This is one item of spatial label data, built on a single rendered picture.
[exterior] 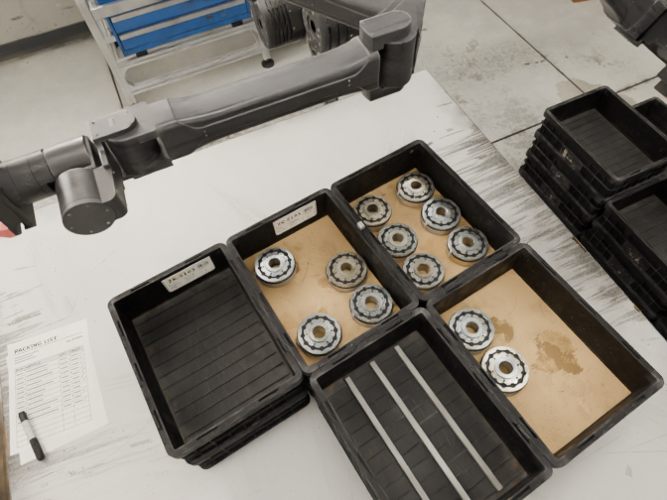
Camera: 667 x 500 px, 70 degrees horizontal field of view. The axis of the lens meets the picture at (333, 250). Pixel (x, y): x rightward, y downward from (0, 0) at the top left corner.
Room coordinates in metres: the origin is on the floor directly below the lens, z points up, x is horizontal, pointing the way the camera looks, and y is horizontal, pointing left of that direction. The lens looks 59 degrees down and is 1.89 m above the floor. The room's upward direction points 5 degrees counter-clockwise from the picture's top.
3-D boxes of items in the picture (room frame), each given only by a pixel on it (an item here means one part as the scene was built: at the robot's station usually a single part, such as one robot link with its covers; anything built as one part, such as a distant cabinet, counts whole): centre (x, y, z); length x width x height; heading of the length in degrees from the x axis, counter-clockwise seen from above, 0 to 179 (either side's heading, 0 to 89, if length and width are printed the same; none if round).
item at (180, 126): (0.52, 0.07, 1.45); 0.43 x 0.06 x 0.11; 110
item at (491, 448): (0.18, -0.15, 0.87); 0.40 x 0.30 x 0.11; 28
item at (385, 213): (0.74, -0.11, 0.86); 0.10 x 0.10 x 0.01
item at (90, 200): (0.40, 0.27, 1.45); 0.12 x 0.11 x 0.09; 111
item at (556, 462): (0.32, -0.41, 0.92); 0.40 x 0.30 x 0.02; 28
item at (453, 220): (0.71, -0.29, 0.86); 0.10 x 0.10 x 0.01
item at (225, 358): (0.39, 0.31, 0.87); 0.40 x 0.30 x 0.11; 28
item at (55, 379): (0.38, 0.75, 0.70); 0.33 x 0.23 x 0.01; 21
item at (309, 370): (0.53, 0.04, 0.92); 0.40 x 0.30 x 0.02; 28
